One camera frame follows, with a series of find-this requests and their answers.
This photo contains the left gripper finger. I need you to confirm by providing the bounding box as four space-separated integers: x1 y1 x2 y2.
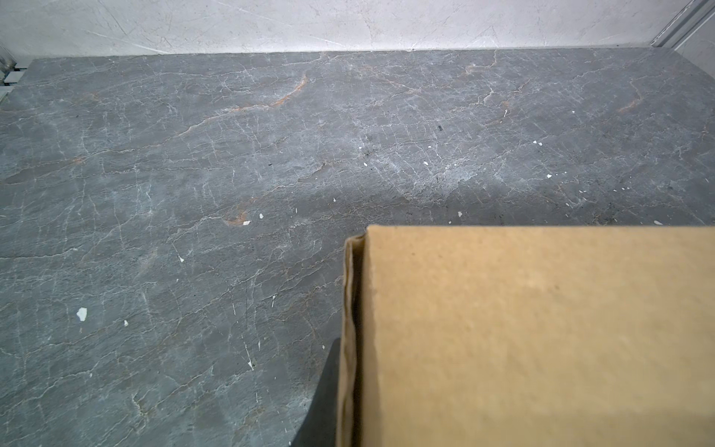
292 338 341 447

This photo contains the cardboard box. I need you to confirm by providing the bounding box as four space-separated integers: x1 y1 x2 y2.
336 225 714 446

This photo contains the aluminium frame profile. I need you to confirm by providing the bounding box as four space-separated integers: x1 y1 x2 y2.
650 0 714 50

